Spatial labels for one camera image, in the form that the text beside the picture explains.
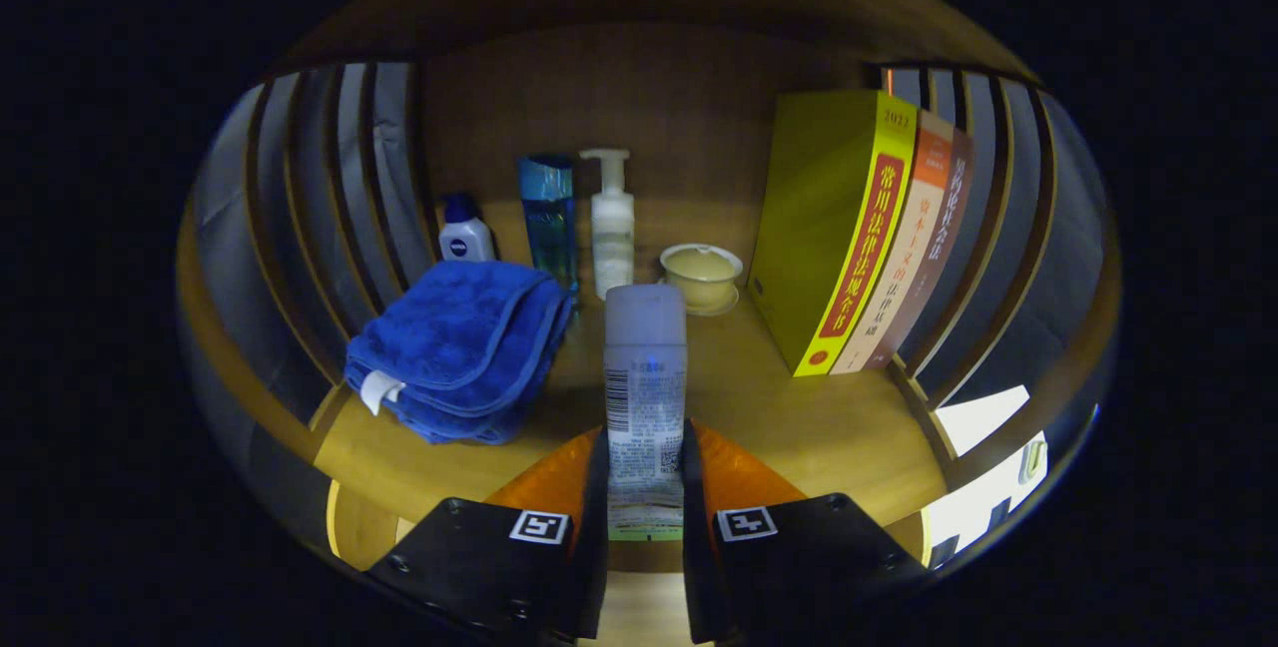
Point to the lidded beige tea bowl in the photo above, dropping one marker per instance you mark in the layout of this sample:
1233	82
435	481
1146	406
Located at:
702	273

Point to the thick yellow book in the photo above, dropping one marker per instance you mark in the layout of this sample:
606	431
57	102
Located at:
819	228

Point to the white pump bottle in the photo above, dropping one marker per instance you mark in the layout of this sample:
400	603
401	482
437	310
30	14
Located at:
612	238

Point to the clear blue bottle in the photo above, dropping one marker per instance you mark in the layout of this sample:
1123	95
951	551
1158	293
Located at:
549	228

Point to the wooden countertop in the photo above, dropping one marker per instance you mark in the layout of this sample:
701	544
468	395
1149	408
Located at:
799	427

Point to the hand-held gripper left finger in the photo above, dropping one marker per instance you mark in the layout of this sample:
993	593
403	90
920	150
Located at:
499	567

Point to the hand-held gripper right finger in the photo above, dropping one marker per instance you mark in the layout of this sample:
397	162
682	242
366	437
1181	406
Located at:
799	567

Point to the orange and beige book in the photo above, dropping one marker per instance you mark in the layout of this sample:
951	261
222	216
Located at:
914	248

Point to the brown book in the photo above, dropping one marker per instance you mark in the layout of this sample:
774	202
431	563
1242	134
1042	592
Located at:
944	248

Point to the white squeeze tube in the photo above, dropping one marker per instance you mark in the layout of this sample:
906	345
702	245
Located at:
645	377

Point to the folded blue towel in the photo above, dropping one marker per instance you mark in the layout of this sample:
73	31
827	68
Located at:
459	337

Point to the small white blue-capped bottle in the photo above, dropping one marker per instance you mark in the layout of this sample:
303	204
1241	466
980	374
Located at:
466	243

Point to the wooden cabinet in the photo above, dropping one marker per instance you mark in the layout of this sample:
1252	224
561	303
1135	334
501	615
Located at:
639	78

